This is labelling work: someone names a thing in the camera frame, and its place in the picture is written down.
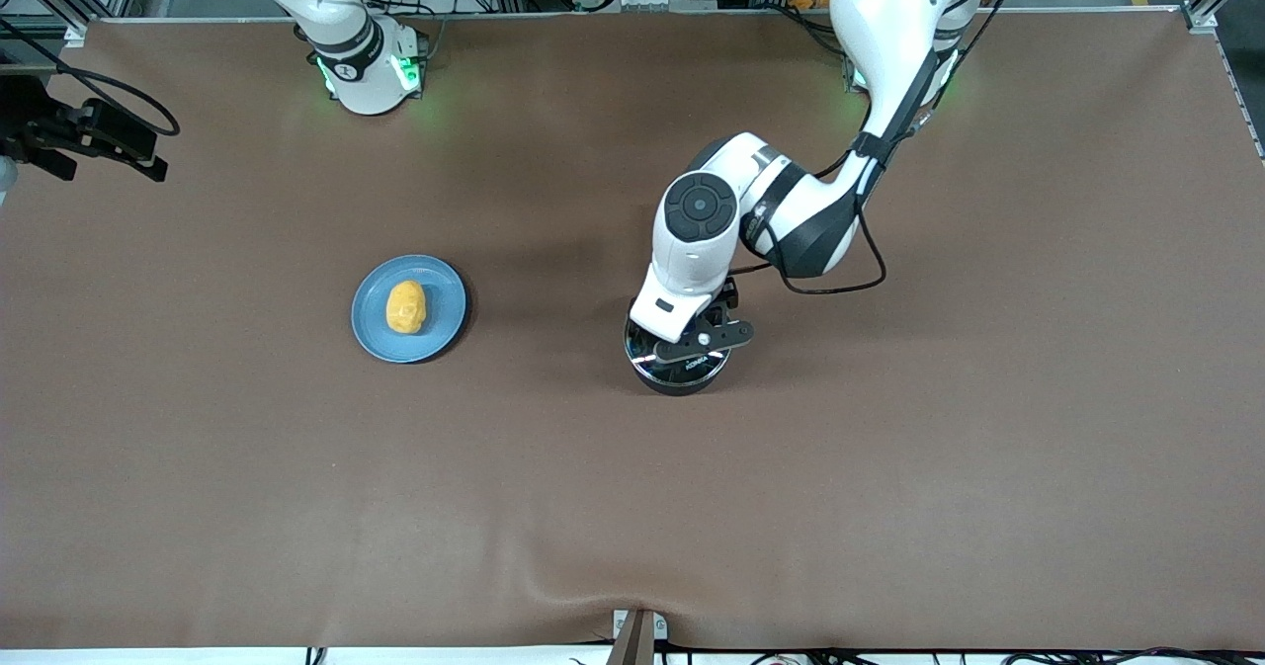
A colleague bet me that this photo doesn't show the glass lid with blue knob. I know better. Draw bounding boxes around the glass lid with blue knob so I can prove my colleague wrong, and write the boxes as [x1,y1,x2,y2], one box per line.
[625,321,734,389]

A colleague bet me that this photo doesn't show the yellow potato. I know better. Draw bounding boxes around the yellow potato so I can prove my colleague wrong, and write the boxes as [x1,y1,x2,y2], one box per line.
[385,281,428,336]

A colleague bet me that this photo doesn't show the brown table cloth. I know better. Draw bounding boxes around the brown table cloth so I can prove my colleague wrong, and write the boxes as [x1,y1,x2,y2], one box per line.
[0,11,1265,652]

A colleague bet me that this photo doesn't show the blue round plate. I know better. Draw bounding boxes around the blue round plate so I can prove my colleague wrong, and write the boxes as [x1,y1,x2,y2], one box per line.
[351,254,467,365]

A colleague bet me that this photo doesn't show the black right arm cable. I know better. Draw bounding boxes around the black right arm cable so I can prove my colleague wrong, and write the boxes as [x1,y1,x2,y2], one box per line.
[0,19,183,138]

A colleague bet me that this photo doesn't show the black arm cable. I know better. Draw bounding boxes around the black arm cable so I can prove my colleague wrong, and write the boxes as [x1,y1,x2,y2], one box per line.
[731,0,1019,296]
[0,19,183,138]

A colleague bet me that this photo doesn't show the dark pot with blue handle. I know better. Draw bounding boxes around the dark pot with blue handle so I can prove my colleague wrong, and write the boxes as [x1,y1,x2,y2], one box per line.
[624,294,735,397]

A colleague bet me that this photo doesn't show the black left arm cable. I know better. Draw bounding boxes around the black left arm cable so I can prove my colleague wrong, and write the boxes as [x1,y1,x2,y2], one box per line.
[731,0,1019,296]

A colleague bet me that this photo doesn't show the metal bracket with post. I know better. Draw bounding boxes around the metal bracket with post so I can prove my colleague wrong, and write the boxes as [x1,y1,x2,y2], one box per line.
[605,608,670,665]

